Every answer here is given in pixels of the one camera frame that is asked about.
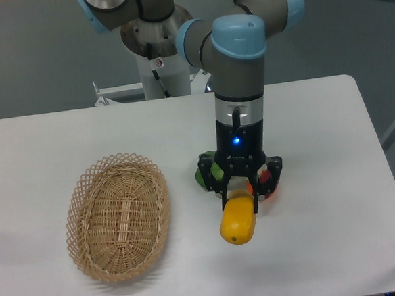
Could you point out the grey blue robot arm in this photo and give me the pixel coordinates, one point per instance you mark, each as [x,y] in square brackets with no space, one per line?
[231,48]

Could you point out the orange toy carrot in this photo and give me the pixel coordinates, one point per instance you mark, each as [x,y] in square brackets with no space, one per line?
[267,190]

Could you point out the oval wicker basket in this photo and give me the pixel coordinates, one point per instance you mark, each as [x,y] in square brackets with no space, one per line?
[118,218]

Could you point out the purple toy sweet potato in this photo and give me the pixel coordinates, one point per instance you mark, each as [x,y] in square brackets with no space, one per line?
[265,176]

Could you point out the yellow toy mango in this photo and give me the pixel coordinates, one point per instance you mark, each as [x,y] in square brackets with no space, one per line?
[239,219]

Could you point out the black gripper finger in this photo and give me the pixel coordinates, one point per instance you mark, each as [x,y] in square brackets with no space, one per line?
[210,181]
[275,168]

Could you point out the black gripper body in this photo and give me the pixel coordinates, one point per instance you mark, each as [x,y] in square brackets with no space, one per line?
[243,146]

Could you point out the green toy bok choy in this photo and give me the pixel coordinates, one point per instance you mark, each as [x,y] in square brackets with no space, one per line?
[216,171]

